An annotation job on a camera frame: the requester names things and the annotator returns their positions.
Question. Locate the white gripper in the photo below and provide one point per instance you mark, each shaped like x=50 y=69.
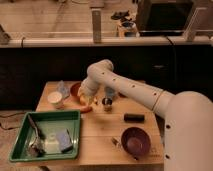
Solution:
x=81 y=93

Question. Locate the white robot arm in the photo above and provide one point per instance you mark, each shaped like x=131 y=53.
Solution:
x=188 y=116

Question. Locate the white paper cup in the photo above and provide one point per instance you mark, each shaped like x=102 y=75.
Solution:
x=55 y=99

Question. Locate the small metal cup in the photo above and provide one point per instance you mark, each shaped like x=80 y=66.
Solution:
x=107 y=104

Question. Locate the orange bowl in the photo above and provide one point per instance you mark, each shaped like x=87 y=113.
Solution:
x=74 y=90

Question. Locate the clear crumpled plastic bag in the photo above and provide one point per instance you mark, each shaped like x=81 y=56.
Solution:
x=63 y=89

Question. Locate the orange carrot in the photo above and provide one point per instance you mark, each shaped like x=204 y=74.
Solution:
x=86 y=109

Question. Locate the blue sponge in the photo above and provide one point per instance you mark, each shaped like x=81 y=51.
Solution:
x=64 y=140

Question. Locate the green plastic tray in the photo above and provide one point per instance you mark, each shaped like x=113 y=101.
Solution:
x=48 y=122

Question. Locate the small metal clip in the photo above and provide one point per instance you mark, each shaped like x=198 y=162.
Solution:
x=115 y=142

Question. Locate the white bottle in tray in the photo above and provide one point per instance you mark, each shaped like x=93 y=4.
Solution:
x=51 y=144

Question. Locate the metal utensil in tray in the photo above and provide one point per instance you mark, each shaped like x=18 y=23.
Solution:
x=35 y=149

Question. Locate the purple bowl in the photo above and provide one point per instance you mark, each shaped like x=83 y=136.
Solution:
x=136 y=142

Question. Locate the black monitor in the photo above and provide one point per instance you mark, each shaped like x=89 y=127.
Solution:
x=162 y=15

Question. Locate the white post left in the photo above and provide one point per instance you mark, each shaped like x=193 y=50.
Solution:
x=96 y=23

